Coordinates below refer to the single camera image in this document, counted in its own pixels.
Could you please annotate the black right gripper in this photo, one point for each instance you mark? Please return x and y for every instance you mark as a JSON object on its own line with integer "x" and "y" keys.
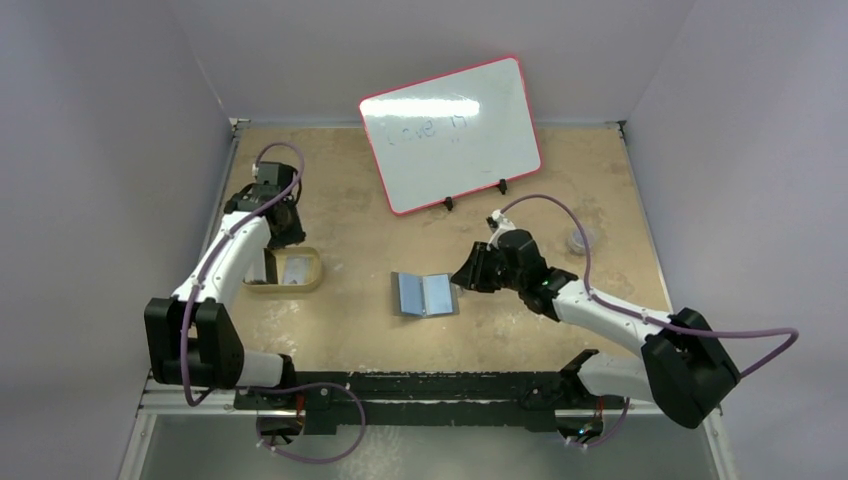
{"x": 481, "y": 266}

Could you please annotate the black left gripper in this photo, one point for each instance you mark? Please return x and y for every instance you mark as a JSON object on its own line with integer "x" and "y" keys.
{"x": 294, "y": 236}

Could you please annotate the grey leather card holder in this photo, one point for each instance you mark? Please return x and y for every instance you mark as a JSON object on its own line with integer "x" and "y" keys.
{"x": 424, "y": 296}

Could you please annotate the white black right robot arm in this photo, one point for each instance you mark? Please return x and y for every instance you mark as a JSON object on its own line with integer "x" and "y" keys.
{"x": 678, "y": 364}

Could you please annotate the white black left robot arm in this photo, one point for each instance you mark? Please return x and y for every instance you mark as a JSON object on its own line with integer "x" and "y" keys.
{"x": 191, "y": 338}

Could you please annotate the silver VIP card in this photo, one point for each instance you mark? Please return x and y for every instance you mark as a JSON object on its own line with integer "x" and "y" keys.
{"x": 298, "y": 270}

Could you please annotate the beige plastic tray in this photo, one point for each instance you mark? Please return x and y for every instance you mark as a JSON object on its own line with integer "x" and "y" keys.
{"x": 280, "y": 255}

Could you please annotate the small clear plastic cup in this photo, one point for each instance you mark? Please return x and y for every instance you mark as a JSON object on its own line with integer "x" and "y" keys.
{"x": 578, "y": 241}

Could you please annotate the red framed whiteboard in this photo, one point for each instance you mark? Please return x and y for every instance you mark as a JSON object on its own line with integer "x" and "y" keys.
{"x": 452, "y": 135}

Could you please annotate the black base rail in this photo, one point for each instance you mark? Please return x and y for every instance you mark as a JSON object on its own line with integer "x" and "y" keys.
{"x": 326, "y": 400}

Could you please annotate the aluminium frame rail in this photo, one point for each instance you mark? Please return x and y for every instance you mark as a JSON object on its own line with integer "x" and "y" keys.
{"x": 163, "y": 399}

